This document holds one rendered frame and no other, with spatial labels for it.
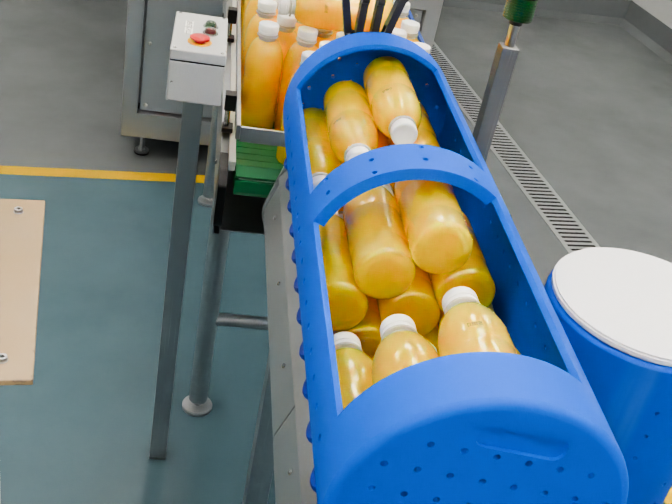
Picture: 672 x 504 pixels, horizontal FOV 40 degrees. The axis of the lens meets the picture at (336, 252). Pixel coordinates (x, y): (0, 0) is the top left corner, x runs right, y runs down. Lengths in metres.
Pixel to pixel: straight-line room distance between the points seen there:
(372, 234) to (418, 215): 0.06
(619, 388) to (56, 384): 1.65
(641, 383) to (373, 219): 0.43
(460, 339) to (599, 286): 0.51
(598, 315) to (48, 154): 2.65
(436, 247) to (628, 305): 0.38
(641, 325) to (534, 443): 0.53
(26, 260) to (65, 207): 2.05
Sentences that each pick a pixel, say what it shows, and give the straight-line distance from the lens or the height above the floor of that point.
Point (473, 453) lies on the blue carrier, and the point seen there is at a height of 1.17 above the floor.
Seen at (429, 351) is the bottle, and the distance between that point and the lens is 0.93.
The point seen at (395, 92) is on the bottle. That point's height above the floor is 1.20.
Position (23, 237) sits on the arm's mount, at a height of 1.01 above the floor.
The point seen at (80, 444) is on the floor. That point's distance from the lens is 2.41.
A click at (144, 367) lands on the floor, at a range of 2.62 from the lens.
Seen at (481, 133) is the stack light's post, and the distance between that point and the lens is 2.10.
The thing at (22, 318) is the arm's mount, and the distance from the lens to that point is 1.15.
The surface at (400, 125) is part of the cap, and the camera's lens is 1.33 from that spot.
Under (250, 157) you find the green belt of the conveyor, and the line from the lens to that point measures 1.78.
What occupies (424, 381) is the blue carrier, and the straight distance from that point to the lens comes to 0.80.
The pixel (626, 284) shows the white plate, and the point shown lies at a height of 1.04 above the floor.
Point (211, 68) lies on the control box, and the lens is 1.69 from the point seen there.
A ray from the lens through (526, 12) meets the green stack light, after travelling 2.00.
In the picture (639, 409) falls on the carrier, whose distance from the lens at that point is 1.32.
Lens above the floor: 1.71
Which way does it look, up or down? 32 degrees down
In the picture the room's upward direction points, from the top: 12 degrees clockwise
